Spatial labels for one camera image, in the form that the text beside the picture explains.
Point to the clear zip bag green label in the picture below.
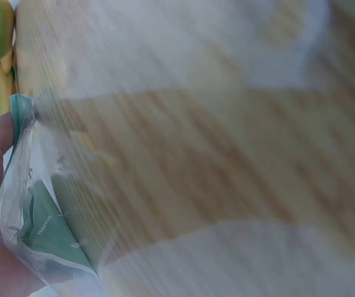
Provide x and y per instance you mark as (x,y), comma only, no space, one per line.
(53,222)

